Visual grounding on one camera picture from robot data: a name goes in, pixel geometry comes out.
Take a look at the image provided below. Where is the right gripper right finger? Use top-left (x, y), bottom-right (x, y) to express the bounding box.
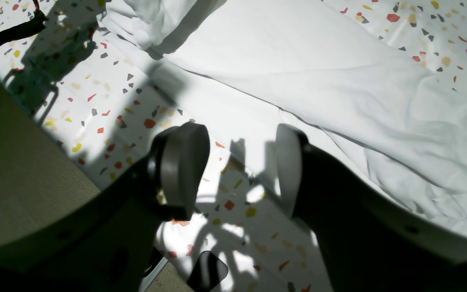
top-left (276, 124), bottom-right (467, 292)

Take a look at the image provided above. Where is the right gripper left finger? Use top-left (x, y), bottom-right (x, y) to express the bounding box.
top-left (0, 122), bottom-right (210, 292)

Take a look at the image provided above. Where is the white T-shirt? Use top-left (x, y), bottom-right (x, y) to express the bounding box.
top-left (97, 0), bottom-right (467, 236)

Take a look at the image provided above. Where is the terrazzo pattern tablecloth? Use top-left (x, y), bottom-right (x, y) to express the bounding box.
top-left (0, 0), bottom-right (467, 292)

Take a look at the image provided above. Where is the black orange bar clamp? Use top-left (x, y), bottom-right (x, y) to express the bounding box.
top-left (0, 0), bottom-right (48, 46)

